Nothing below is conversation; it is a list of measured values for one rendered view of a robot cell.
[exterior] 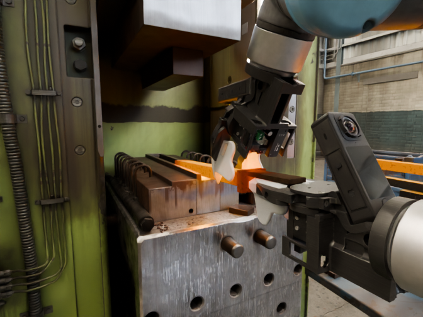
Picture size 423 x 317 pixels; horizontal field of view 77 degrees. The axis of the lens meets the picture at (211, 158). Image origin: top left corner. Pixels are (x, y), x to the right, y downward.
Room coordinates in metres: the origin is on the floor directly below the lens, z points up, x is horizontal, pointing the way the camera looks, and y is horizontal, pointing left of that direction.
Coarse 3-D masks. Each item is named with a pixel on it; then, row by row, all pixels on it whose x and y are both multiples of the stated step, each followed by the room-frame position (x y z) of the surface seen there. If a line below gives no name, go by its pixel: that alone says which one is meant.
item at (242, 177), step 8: (176, 160) 0.67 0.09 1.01; (184, 160) 0.66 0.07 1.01; (192, 168) 0.58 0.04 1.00; (200, 168) 0.54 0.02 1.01; (208, 168) 0.51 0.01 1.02; (256, 168) 0.42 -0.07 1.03; (208, 176) 0.51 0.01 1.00; (240, 176) 0.39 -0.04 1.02; (248, 176) 0.40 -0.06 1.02; (256, 176) 0.37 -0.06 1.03; (264, 176) 0.36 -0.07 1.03; (272, 176) 0.35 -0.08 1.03; (280, 176) 0.34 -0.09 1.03; (288, 176) 0.34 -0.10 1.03; (296, 176) 0.34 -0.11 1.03; (232, 184) 0.43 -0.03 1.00; (240, 184) 0.39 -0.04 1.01; (248, 184) 0.40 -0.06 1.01; (240, 192) 0.39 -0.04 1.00
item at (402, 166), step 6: (378, 162) 0.68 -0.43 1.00; (384, 162) 0.67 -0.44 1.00; (390, 162) 0.66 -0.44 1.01; (396, 162) 0.64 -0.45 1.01; (402, 162) 0.64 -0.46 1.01; (408, 162) 0.64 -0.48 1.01; (384, 168) 0.67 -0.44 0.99; (390, 168) 0.65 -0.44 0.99; (396, 168) 0.64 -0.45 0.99; (402, 168) 0.63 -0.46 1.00; (408, 168) 0.62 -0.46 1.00; (414, 168) 0.61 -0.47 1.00; (420, 168) 0.60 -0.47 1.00; (420, 174) 0.60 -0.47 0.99
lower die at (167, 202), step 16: (144, 160) 0.80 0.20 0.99; (160, 160) 0.75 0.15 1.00; (192, 160) 0.79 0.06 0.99; (128, 176) 0.66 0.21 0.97; (144, 176) 0.61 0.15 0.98; (160, 176) 0.57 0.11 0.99; (176, 176) 0.56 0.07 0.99; (192, 176) 0.55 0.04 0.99; (144, 192) 0.52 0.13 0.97; (160, 192) 0.50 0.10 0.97; (176, 192) 0.51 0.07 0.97; (192, 192) 0.53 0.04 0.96; (208, 192) 0.54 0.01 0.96; (224, 192) 0.56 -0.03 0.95; (160, 208) 0.49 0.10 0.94; (176, 208) 0.51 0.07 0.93; (192, 208) 0.53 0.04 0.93; (208, 208) 0.54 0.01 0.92; (224, 208) 0.56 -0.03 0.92
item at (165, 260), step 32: (128, 224) 0.49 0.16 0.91; (192, 224) 0.48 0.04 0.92; (224, 224) 0.49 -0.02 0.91; (256, 224) 0.53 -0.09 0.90; (128, 256) 0.50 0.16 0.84; (160, 256) 0.43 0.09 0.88; (192, 256) 0.46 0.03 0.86; (224, 256) 0.49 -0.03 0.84; (128, 288) 0.70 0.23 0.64; (160, 288) 0.43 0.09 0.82; (224, 288) 0.49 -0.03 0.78; (256, 288) 0.53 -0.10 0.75; (288, 288) 0.57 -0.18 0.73
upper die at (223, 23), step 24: (144, 0) 0.49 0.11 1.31; (168, 0) 0.51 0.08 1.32; (192, 0) 0.53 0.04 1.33; (216, 0) 0.55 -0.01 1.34; (240, 0) 0.58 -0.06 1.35; (120, 24) 0.68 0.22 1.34; (144, 24) 0.49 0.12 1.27; (168, 24) 0.51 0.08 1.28; (192, 24) 0.53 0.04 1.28; (216, 24) 0.55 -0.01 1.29; (240, 24) 0.58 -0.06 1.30; (120, 48) 0.70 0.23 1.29; (144, 48) 0.63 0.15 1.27; (168, 48) 0.63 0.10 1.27; (192, 48) 0.63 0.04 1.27; (216, 48) 0.63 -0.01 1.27
